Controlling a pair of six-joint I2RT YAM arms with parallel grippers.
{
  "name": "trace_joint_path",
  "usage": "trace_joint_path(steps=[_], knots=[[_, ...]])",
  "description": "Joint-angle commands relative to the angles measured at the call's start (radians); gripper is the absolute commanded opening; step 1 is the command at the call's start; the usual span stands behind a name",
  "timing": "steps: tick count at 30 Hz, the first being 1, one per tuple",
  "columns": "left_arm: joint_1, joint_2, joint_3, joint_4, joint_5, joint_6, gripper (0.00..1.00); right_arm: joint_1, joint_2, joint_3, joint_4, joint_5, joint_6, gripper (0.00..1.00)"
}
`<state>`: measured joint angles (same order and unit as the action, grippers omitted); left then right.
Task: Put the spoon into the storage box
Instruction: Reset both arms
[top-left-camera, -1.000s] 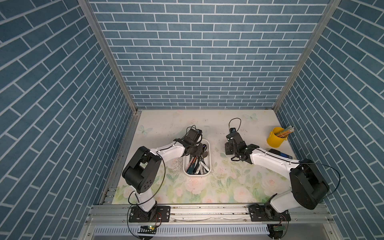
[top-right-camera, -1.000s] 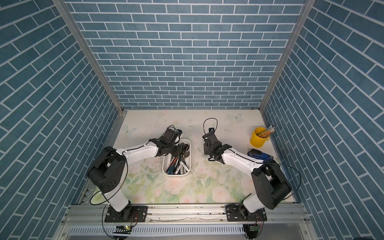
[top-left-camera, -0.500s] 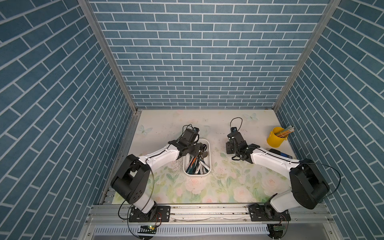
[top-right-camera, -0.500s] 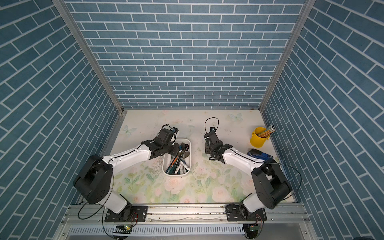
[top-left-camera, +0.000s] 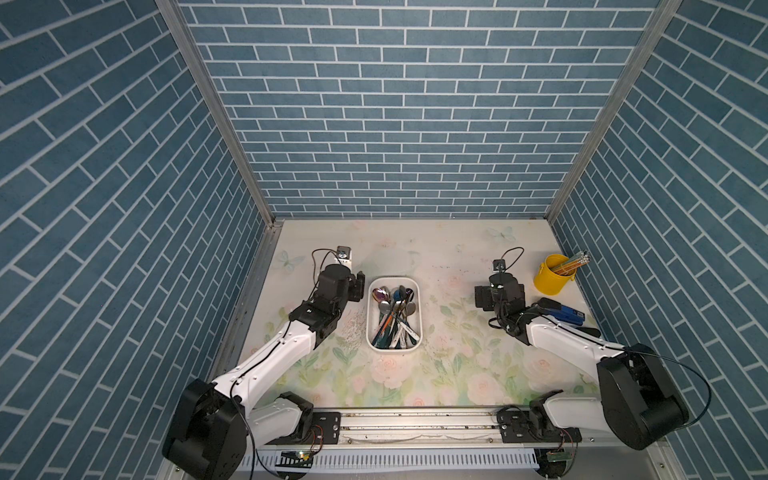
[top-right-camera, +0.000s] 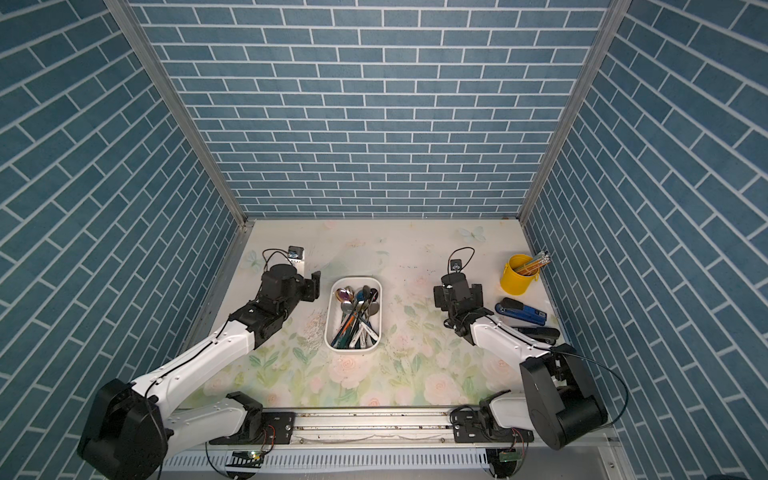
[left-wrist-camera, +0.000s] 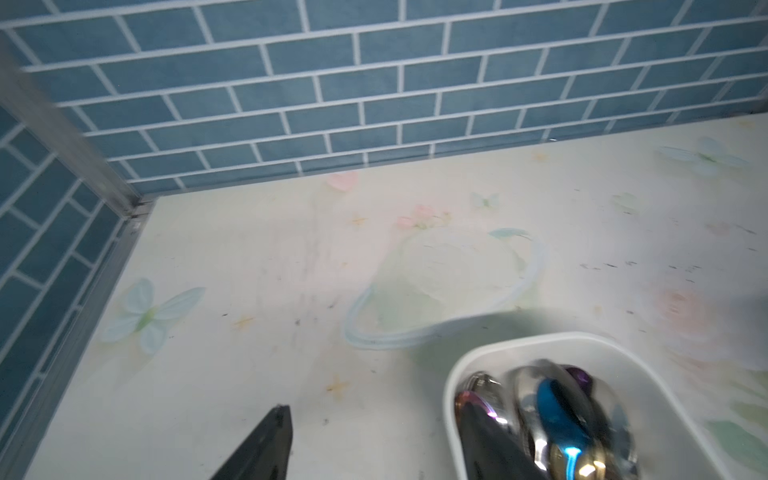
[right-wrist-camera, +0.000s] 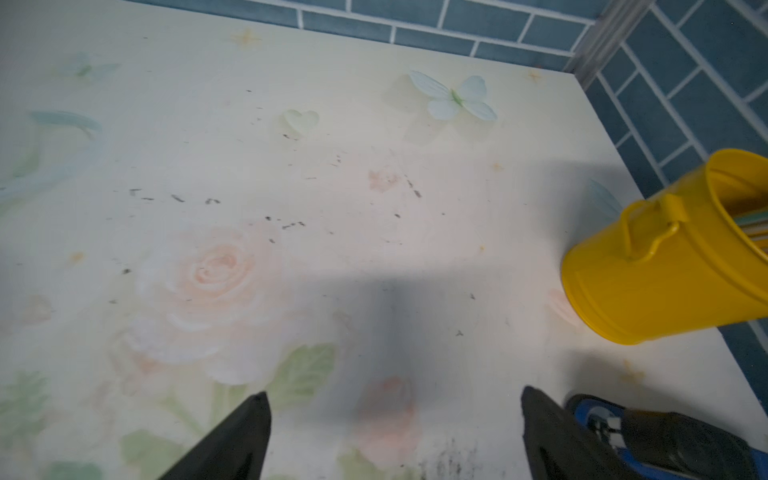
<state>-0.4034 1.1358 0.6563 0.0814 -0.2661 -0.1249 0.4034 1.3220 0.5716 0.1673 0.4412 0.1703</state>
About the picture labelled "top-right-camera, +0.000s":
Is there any floral table mat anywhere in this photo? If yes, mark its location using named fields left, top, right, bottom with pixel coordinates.
left=185, top=219, right=530, bottom=408

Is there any black stapler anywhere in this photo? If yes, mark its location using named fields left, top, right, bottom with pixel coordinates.
left=516, top=326, right=561, bottom=346

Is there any orange spoon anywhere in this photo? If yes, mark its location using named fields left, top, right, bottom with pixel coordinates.
left=331, top=311, right=357, bottom=349

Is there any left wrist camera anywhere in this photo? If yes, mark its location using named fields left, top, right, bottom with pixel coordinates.
left=287, top=245, right=305, bottom=266

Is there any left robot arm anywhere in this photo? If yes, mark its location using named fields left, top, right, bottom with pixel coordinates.
left=77, top=264, right=321, bottom=479

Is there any yellow cup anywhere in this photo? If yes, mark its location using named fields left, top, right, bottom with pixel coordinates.
left=500, top=254, right=539, bottom=296

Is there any aluminium front rail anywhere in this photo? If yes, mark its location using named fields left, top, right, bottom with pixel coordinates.
left=122, top=407, right=622, bottom=451

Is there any black spoon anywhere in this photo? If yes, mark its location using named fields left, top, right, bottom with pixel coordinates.
left=347, top=285, right=379, bottom=348

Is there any blue stapler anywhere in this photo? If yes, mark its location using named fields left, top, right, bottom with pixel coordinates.
left=495, top=297, right=547, bottom=326

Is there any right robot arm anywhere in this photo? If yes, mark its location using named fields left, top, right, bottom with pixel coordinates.
left=433, top=272, right=608, bottom=450

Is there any rainbow iridescent spoon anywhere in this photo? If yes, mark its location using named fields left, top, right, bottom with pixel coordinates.
left=334, top=287, right=356, bottom=303

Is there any white plastic storage box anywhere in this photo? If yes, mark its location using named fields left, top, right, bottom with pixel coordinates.
left=324, top=276, right=384, bottom=354

